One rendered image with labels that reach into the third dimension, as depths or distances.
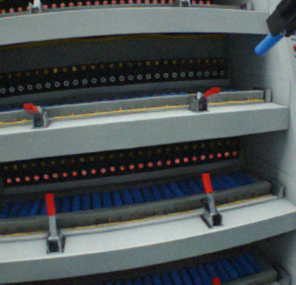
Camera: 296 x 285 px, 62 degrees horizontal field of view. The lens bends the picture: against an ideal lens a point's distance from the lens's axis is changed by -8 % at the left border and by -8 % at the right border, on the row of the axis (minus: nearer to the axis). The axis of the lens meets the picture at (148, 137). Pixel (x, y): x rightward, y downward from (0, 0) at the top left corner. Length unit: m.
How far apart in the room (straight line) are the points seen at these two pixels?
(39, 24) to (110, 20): 0.12
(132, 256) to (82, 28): 0.39
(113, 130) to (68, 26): 0.19
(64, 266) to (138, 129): 0.25
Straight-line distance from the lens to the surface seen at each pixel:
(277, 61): 0.57
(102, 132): 0.42
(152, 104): 0.48
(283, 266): 0.66
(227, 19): 0.54
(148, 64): 0.61
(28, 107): 0.37
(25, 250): 0.47
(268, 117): 0.52
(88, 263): 0.45
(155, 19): 0.49
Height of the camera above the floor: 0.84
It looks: 4 degrees up
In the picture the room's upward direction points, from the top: 7 degrees counter-clockwise
